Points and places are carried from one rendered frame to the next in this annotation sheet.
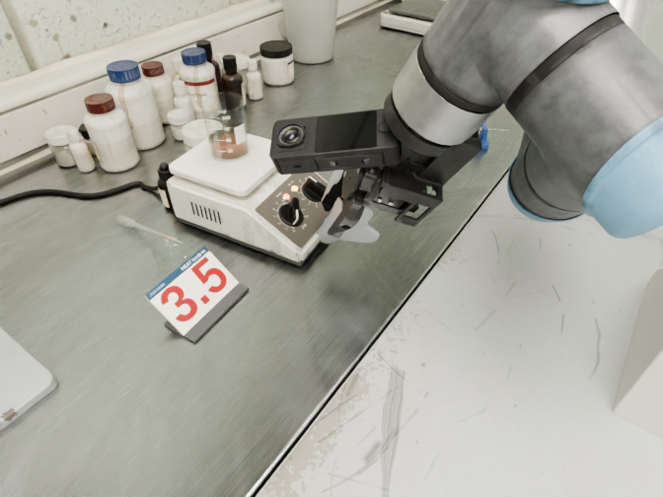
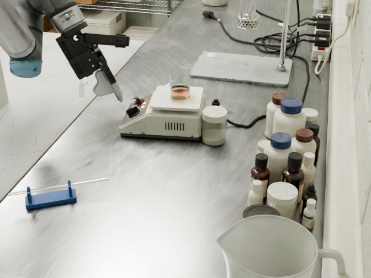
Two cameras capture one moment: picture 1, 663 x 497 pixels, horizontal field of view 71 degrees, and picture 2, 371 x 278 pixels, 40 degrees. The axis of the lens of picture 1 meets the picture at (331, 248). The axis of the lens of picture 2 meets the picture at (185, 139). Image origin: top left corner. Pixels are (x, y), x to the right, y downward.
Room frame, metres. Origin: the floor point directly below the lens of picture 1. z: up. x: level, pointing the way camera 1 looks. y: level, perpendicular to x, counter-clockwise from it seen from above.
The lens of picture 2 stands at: (1.58, -0.25, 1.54)
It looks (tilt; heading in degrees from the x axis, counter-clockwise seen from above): 31 degrees down; 159
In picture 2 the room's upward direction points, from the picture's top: straight up
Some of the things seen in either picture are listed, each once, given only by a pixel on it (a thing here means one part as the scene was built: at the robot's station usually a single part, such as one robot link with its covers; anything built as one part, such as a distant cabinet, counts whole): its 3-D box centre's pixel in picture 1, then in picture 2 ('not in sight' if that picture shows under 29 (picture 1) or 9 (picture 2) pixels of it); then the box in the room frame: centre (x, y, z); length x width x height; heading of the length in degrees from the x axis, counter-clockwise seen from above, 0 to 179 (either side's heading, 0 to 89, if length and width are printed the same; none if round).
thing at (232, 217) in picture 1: (253, 192); (167, 113); (0.51, 0.10, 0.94); 0.22 x 0.13 x 0.08; 62
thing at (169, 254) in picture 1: (177, 251); not in sight; (0.42, 0.19, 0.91); 0.06 x 0.06 x 0.02
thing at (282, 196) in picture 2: (237, 75); (281, 204); (0.92, 0.19, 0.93); 0.06 x 0.06 x 0.07
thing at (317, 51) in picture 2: not in sight; (322, 35); (0.13, 0.82, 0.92); 0.40 x 0.06 x 0.04; 145
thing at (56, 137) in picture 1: (66, 146); (307, 121); (0.65, 0.42, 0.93); 0.05 x 0.05 x 0.05
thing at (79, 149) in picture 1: (79, 150); not in sight; (0.63, 0.39, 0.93); 0.03 x 0.03 x 0.07
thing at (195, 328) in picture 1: (199, 292); not in sight; (0.35, 0.15, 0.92); 0.09 x 0.06 x 0.04; 149
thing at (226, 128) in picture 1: (223, 126); (181, 83); (0.53, 0.13, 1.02); 0.06 x 0.05 x 0.08; 83
